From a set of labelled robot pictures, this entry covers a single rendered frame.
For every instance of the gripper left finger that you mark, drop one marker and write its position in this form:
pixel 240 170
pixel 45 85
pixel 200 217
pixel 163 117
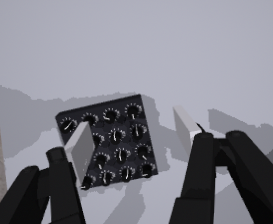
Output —
pixel 18 206

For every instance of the black knob box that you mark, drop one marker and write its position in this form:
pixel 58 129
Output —
pixel 116 128

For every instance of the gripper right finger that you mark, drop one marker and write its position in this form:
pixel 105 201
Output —
pixel 250 170

